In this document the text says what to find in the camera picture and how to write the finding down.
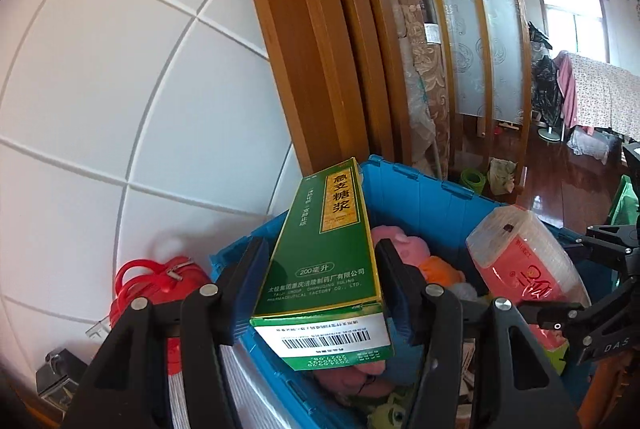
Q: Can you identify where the blue plastic storage bin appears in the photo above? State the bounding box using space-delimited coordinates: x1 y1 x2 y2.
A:
209 154 617 429

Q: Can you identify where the black gift box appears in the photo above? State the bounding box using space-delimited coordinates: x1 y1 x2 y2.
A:
35 348 94 410

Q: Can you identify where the frosted glass sliding door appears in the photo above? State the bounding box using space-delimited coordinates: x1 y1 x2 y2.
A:
385 0 534 182

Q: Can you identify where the green plush toy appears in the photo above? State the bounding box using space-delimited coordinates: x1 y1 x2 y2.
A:
367 396 417 429

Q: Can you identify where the pink tissue pack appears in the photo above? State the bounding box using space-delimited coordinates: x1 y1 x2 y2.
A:
465 205 592 353

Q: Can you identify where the window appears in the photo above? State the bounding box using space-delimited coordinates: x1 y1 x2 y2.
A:
537 0 609 66

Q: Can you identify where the grey cloth pile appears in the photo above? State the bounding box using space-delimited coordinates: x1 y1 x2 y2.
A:
570 129 612 163

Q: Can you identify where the wooden door frame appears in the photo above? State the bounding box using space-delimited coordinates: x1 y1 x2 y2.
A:
231 0 417 182

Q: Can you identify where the pink garment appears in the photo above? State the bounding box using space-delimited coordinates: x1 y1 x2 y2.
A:
555 54 582 130

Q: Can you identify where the grey fluffy plush toy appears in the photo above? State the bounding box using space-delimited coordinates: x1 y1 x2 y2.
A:
452 281 494 306

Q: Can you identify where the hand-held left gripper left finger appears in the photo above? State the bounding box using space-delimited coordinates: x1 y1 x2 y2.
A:
60 236 271 429

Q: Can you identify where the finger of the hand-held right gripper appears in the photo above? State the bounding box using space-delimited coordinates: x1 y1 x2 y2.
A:
562 223 640 271
520 300 603 339

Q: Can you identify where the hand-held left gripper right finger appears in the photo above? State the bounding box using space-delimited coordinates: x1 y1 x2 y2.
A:
374 239 567 429

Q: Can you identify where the green rolled mat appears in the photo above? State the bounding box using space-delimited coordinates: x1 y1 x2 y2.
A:
460 169 487 196

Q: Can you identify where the floral cloth on rack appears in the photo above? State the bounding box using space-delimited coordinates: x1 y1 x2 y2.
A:
555 51 640 140

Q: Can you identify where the green medicine box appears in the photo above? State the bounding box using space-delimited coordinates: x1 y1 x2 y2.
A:
249 157 396 372

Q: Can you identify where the pink pig plush toy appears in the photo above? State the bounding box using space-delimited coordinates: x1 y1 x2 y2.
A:
370 225 469 296

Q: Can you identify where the rolled patterned carpet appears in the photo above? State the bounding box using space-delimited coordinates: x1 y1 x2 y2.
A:
385 0 454 177

